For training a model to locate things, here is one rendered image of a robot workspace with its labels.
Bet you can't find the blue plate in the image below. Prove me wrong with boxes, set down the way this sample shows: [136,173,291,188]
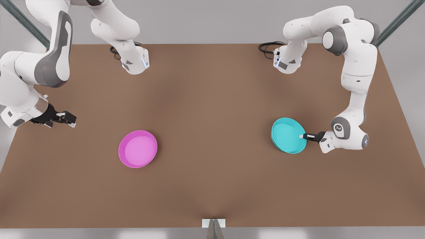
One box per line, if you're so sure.
[271,117,307,154]

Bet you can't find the pink plate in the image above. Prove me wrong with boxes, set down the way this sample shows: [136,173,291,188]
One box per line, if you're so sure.
[118,130,158,168]

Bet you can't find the black cable loop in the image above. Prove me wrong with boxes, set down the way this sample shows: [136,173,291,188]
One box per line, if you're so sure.
[110,41,142,61]
[258,41,287,60]

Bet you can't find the silver frame post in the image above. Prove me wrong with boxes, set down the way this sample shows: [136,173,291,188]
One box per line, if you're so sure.
[375,0,425,47]
[0,0,50,49]
[206,220,225,239]

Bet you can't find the pale frame post foot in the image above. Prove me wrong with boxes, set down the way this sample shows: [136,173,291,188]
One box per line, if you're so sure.
[202,219,226,228]

